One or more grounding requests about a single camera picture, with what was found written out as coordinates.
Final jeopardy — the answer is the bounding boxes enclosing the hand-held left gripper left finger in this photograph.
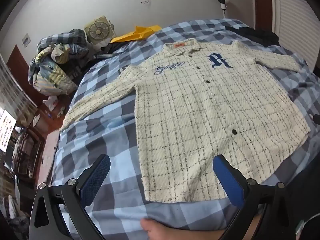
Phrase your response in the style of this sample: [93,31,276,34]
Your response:
[29,154,112,240]

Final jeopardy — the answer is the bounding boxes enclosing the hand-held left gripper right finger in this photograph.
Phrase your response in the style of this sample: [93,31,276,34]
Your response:
[212,154,297,240]

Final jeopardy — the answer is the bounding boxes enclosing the cream plaid jacket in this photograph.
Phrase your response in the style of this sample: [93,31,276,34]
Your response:
[59,37,312,203]

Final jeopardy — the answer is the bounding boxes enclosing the dark clothes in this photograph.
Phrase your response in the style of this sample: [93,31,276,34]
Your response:
[225,26,280,47]

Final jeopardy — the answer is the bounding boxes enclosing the blue checkered bed sheet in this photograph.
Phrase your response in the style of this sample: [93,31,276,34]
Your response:
[49,17,320,240]

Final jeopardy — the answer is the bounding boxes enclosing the person's bare leg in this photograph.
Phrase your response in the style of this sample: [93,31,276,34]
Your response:
[140,217,253,240]

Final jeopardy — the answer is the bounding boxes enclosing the white plastic bag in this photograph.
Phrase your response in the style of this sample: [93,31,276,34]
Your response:
[42,96,60,112]

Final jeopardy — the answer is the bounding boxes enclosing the pile of crumpled bedding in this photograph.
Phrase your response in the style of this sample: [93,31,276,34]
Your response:
[28,29,89,97]

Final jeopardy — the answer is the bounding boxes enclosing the black bag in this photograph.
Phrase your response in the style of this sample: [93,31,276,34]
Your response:
[92,41,132,60]

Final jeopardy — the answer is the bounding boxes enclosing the cream box fan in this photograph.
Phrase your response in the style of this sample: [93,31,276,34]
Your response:
[84,16,117,48]

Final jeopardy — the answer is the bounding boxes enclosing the white louvered door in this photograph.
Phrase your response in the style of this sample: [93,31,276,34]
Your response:
[269,0,320,68]

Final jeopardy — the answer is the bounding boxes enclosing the white wall poster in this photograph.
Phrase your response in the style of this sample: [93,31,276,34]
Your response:
[0,109,17,153]

